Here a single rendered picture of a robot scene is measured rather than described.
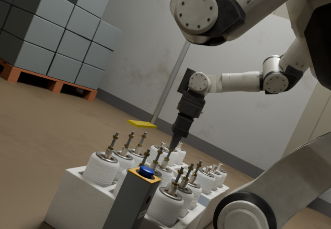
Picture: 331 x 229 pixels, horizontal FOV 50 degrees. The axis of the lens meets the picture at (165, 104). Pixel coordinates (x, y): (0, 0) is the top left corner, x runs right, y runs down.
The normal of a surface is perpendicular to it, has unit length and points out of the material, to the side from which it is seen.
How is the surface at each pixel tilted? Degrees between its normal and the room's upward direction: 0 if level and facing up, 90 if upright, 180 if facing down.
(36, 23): 90
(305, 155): 114
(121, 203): 90
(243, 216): 90
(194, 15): 90
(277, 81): 125
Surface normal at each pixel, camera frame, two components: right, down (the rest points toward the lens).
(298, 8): -0.95, 0.05
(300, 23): -0.13, 0.74
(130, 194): -0.32, -0.07
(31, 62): 0.77, 0.39
